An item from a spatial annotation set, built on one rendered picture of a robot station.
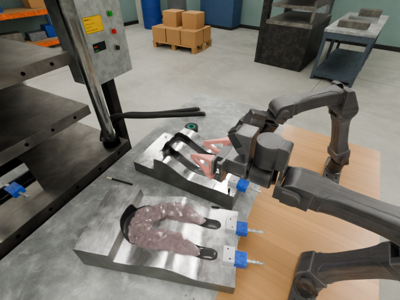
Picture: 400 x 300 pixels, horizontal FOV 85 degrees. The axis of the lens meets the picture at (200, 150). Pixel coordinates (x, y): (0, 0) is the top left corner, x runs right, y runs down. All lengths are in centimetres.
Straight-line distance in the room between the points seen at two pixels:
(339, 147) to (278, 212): 38
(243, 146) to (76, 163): 99
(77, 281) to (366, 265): 80
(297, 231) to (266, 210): 13
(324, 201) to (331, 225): 54
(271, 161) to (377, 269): 32
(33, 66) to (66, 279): 76
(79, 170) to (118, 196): 41
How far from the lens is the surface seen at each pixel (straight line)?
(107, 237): 81
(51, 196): 119
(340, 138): 107
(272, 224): 95
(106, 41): 136
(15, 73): 106
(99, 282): 87
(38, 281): 96
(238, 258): 78
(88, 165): 126
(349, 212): 52
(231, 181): 88
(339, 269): 68
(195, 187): 94
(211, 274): 76
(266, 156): 46
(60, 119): 117
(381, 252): 63
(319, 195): 50
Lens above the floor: 157
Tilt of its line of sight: 40 degrees down
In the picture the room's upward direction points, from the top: straight up
